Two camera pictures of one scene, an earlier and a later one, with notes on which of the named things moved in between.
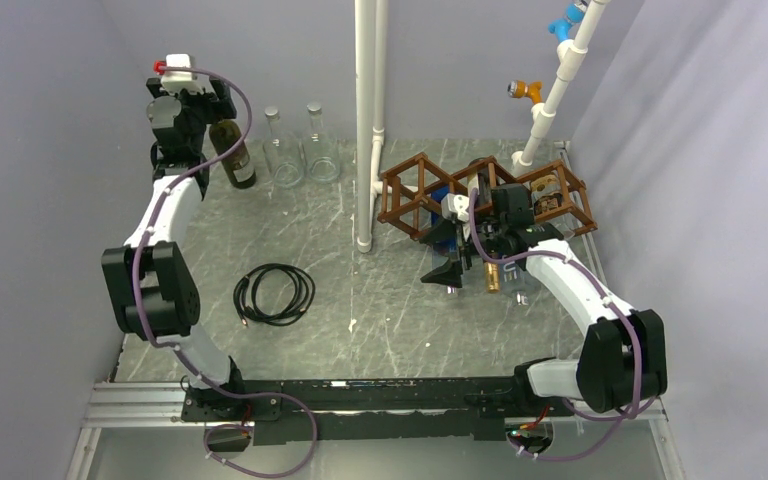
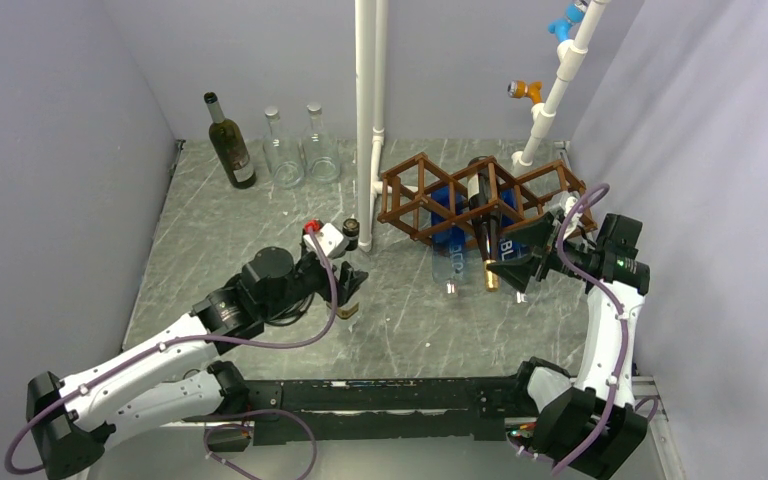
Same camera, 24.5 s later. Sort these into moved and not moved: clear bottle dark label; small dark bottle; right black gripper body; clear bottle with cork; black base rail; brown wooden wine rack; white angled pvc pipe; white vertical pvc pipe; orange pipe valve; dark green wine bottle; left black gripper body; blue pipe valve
Moved: left black gripper body; right black gripper body; small dark bottle
Not moved: dark green wine bottle; brown wooden wine rack; blue pipe valve; clear bottle dark label; white vertical pvc pipe; black base rail; white angled pvc pipe; clear bottle with cork; orange pipe valve
